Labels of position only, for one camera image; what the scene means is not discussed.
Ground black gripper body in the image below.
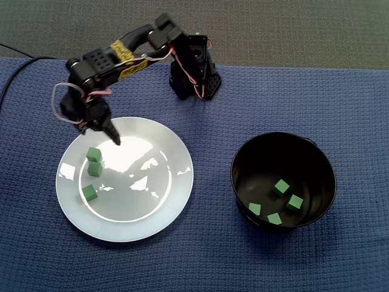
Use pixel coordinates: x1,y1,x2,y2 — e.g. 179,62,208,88
59,87,110,131

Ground white round plate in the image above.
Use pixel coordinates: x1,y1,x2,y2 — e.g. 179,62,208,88
55,116,195,243

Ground black round container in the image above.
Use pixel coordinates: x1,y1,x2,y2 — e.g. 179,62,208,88
230,131,337,234

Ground blue waffle weave tablecloth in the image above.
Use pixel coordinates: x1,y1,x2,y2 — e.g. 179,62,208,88
0,57,389,292

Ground white red servo wire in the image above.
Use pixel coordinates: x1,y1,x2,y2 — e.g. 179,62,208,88
52,81,112,125

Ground thick black power cable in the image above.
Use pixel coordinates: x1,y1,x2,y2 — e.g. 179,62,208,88
0,56,57,103

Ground thin black cable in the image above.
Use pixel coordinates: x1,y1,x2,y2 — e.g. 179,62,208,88
0,43,34,58

